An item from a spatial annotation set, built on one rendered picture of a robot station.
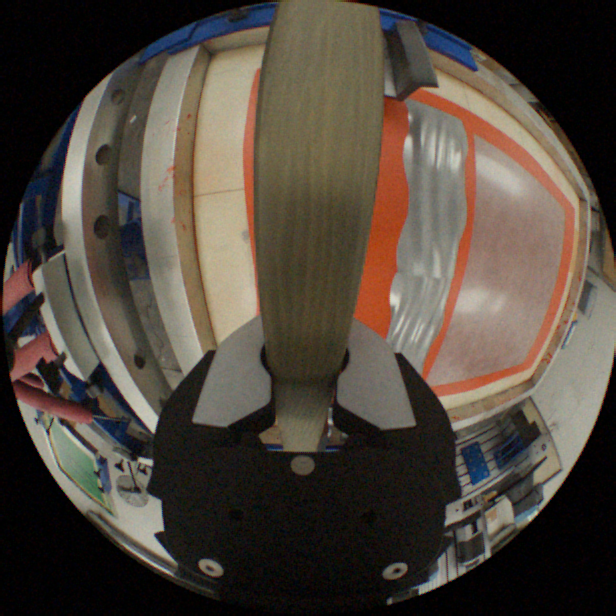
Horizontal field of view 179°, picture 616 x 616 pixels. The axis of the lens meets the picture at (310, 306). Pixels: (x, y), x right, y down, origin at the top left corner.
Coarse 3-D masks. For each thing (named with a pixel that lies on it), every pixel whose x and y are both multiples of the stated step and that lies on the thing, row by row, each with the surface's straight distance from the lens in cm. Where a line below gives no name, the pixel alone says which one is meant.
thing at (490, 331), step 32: (256, 288) 21; (384, 288) 21; (480, 288) 28; (512, 288) 34; (384, 320) 23; (448, 320) 27; (480, 320) 31; (512, 320) 38; (544, 320) 53; (448, 352) 31; (480, 352) 36; (512, 352) 46; (448, 384) 37; (480, 384) 45
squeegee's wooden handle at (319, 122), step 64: (320, 0) 8; (320, 64) 6; (256, 128) 6; (320, 128) 5; (256, 192) 5; (320, 192) 5; (256, 256) 6; (320, 256) 5; (320, 320) 6; (320, 384) 9
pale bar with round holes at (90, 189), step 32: (128, 64) 28; (96, 96) 26; (128, 96) 26; (96, 128) 23; (96, 160) 25; (64, 192) 24; (96, 192) 21; (64, 224) 24; (96, 224) 24; (96, 256) 21; (96, 288) 20; (128, 288) 23; (96, 320) 22; (128, 320) 23; (128, 352) 23; (128, 384) 26; (160, 384) 28
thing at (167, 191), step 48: (192, 48) 26; (192, 96) 23; (144, 144) 22; (192, 144) 22; (144, 192) 20; (192, 192) 21; (576, 192) 63; (144, 240) 21; (192, 240) 21; (192, 288) 21; (576, 288) 63; (192, 336) 22; (528, 384) 68; (336, 432) 36
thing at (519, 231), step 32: (256, 96) 22; (416, 96) 24; (384, 128) 21; (480, 128) 29; (384, 160) 20; (480, 160) 27; (512, 160) 32; (384, 192) 20; (480, 192) 26; (512, 192) 31; (544, 192) 40; (384, 224) 20; (480, 224) 26; (512, 224) 31; (544, 224) 40; (384, 256) 20; (480, 256) 27; (512, 256) 32; (544, 256) 41; (544, 288) 45
